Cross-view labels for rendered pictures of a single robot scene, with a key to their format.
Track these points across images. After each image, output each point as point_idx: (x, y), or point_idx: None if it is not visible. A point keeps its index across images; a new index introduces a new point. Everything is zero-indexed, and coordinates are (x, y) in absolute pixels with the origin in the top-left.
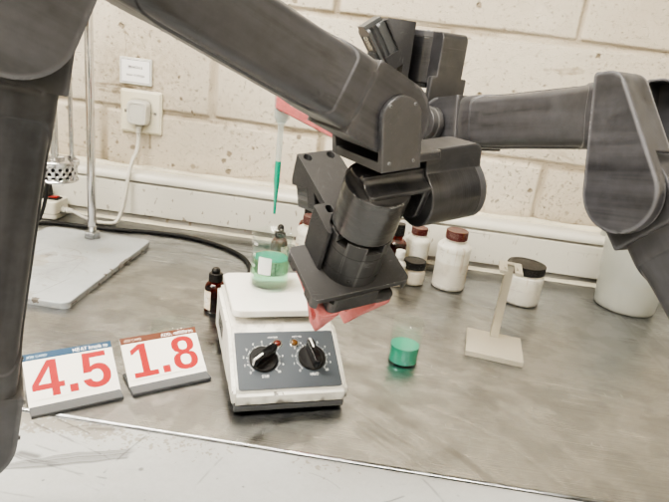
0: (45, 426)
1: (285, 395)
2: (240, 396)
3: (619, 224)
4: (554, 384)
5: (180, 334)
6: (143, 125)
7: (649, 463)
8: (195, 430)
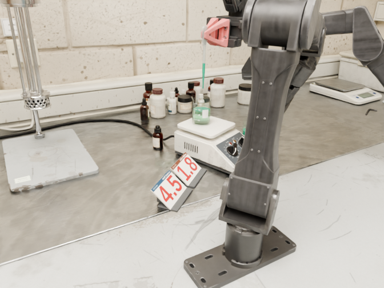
0: (186, 211)
1: None
2: None
3: (369, 58)
4: (295, 127)
5: (184, 156)
6: None
7: (343, 138)
8: None
